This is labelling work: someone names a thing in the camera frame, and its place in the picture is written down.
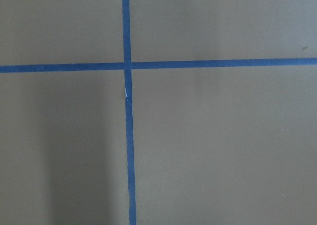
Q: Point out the brown paper table cover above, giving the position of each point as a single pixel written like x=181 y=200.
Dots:
x=158 y=112

